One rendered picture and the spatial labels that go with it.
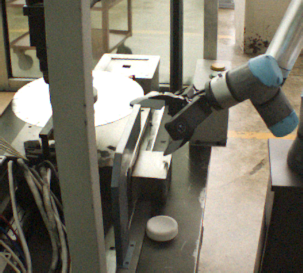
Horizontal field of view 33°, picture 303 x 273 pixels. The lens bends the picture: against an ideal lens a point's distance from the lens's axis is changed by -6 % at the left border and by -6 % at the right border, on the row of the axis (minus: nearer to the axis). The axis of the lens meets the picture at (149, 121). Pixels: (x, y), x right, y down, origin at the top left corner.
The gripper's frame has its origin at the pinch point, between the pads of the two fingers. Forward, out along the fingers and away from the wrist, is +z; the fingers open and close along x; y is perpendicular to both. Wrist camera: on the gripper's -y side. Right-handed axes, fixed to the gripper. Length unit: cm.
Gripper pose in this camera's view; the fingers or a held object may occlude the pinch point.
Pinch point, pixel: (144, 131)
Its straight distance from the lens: 125.5
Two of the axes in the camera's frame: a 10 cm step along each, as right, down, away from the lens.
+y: 3.4, -4.4, 8.3
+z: -7.8, 3.7, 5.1
